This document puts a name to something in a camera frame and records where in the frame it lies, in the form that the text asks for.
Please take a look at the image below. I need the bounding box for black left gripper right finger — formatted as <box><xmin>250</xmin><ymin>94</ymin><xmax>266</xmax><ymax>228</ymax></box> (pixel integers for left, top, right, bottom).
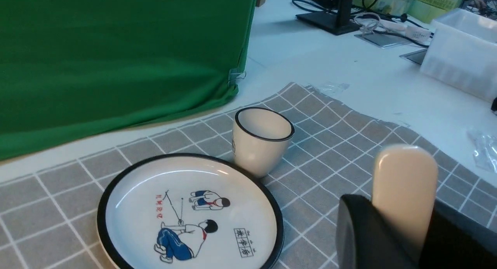
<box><xmin>419</xmin><ymin>201</ymin><xmax>497</xmax><ymax>269</ymax></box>

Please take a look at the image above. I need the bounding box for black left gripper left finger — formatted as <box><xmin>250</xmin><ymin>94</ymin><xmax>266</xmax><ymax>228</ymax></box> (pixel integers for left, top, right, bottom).
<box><xmin>335</xmin><ymin>194</ymin><xmax>418</xmax><ymax>269</ymax></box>

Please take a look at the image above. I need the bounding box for white spoon with pattern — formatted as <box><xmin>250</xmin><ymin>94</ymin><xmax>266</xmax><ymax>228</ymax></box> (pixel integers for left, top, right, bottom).
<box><xmin>371</xmin><ymin>144</ymin><xmax>438</xmax><ymax>263</ymax></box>

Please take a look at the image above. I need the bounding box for clear plastic wrapper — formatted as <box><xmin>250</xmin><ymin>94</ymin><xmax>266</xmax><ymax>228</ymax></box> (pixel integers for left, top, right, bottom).
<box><xmin>467</xmin><ymin>129</ymin><xmax>497</xmax><ymax>173</ymax></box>

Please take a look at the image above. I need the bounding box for black-rimmed white cup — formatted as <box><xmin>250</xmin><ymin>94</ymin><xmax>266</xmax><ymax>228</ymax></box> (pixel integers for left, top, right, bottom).
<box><xmin>231</xmin><ymin>107</ymin><xmax>295</xmax><ymax>178</ymax></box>

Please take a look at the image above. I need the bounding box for illustrated black-rimmed plate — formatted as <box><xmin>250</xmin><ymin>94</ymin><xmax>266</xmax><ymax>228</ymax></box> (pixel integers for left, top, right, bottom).
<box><xmin>96</xmin><ymin>153</ymin><xmax>285</xmax><ymax>269</ymax></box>

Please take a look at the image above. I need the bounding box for translucent plastic box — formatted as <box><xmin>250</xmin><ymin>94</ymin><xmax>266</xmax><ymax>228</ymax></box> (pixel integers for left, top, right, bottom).
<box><xmin>420</xmin><ymin>9</ymin><xmax>497</xmax><ymax>102</ymax></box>

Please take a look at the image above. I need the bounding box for metal backdrop clip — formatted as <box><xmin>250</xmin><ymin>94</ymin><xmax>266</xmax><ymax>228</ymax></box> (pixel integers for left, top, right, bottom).
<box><xmin>228</xmin><ymin>68</ymin><xmax>247</xmax><ymax>85</ymax></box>

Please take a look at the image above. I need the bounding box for white power strip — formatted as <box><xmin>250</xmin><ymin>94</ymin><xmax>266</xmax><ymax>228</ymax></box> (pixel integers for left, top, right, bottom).
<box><xmin>361</xmin><ymin>13</ymin><xmax>432</xmax><ymax>43</ymax></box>

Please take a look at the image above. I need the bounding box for black monitor stand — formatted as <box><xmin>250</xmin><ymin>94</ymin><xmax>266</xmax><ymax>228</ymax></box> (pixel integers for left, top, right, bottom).
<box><xmin>296</xmin><ymin>0</ymin><xmax>361</xmax><ymax>36</ymax></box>

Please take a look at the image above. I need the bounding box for grey checkered tablecloth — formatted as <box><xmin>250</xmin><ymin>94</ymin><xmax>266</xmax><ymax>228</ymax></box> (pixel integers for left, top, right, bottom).
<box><xmin>0</xmin><ymin>83</ymin><xmax>496</xmax><ymax>269</ymax></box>

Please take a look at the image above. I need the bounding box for green backdrop cloth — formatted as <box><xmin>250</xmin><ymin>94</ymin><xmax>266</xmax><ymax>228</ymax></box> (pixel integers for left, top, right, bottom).
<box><xmin>0</xmin><ymin>0</ymin><xmax>256</xmax><ymax>160</ymax></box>

